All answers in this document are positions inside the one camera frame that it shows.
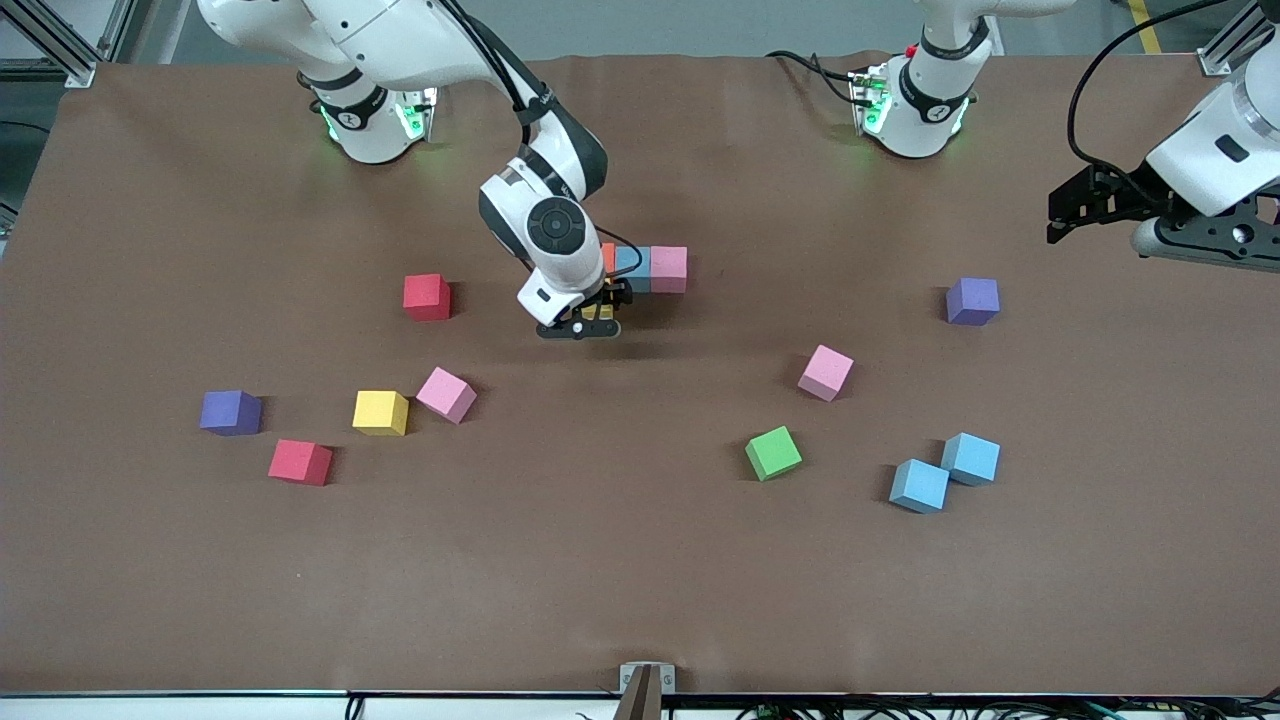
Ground pink foam cube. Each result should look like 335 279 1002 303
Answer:
650 246 689 294
416 367 478 425
798 344 855 403

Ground red foam cube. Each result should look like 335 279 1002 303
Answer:
403 273 452 323
267 439 335 488

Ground purple foam cube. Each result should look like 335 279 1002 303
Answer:
945 277 1001 327
199 389 264 437

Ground green foam cube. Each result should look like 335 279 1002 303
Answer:
744 425 804 483

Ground grey base connector plate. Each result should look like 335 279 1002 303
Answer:
848 66 893 137
398 88 441 141

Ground brown table mat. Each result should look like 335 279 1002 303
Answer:
0 50 1280 698

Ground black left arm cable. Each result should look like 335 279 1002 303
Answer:
1066 0 1226 201

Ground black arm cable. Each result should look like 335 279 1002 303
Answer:
440 0 649 296
1066 0 1226 201

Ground aluminium frame profile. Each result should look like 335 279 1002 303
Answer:
0 0 136 89
1198 0 1280 78

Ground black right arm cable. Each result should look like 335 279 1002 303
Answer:
440 0 649 296

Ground black base cable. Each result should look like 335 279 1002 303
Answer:
765 50 861 106

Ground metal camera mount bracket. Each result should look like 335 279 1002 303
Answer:
614 662 677 720

